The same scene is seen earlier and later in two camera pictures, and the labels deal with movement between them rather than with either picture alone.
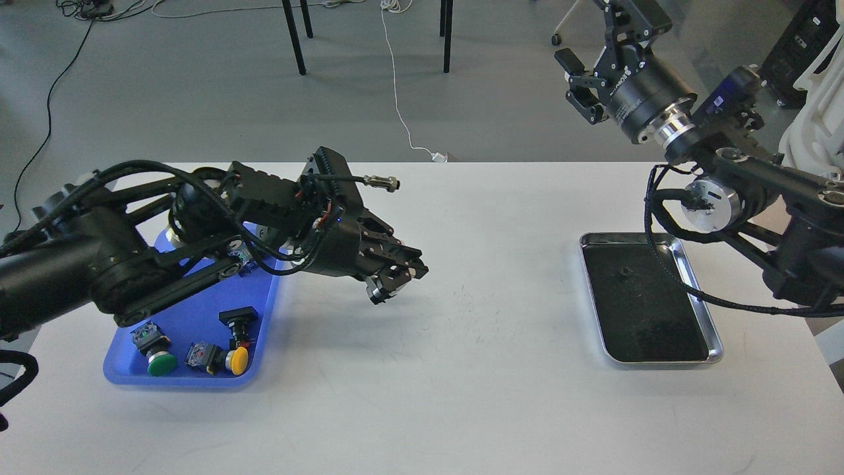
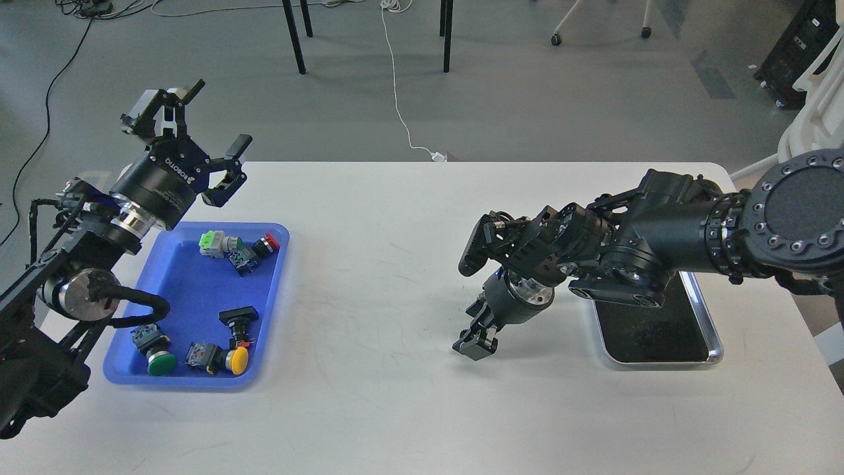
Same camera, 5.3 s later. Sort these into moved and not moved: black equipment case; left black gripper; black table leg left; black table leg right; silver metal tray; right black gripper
Moved: left black gripper; right black gripper
Not moved: black table leg right; black table leg left; black equipment case; silver metal tray
